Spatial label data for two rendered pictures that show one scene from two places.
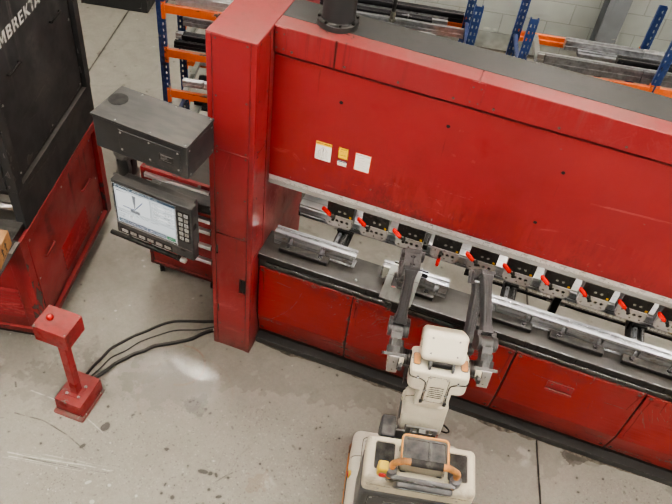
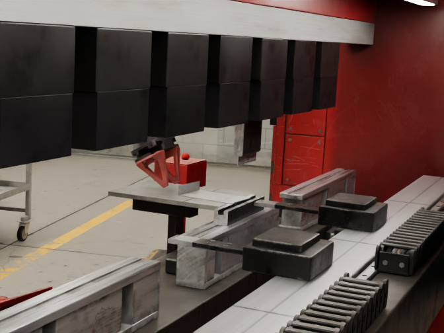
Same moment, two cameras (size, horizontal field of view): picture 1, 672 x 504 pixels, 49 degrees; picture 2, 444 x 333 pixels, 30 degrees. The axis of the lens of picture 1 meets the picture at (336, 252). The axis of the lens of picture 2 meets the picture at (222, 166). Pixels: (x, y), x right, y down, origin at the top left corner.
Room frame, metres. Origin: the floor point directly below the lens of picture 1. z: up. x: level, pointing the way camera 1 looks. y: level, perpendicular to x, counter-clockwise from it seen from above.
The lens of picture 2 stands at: (3.12, -2.11, 1.33)
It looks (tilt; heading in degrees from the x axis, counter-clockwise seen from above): 9 degrees down; 101
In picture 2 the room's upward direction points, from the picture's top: 3 degrees clockwise
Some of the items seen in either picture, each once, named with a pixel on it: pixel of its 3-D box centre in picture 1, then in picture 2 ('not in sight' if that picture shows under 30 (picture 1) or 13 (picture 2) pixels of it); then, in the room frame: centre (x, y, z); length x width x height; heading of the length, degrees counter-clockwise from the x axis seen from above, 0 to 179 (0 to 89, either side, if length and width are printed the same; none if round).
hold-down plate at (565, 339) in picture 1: (576, 343); not in sight; (2.57, -1.38, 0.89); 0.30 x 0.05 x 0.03; 77
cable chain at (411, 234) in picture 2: not in sight; (417, 237); (3.19, -0.70, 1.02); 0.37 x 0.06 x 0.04; 77
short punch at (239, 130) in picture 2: not in sight; (248, 140); (2.85, -0.41, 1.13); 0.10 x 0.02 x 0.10; 77
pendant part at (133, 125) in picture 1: (158, 184); not in sight; (2.65, 0.92, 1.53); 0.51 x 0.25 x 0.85; 73
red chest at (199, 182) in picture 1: (197, 212); not in sight; (3.52, 0.97, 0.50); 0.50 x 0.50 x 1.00; 77
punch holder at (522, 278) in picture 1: (520, 267); (99, 86); (2.72, -0.97, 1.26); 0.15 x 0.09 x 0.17; 77
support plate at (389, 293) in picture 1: (400, 285); (181, 194); (2.70, -0.38, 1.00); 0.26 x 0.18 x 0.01; 167
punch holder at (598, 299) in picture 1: (595, 291); not in sight; (2.63, -1.36, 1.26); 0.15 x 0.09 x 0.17; 77
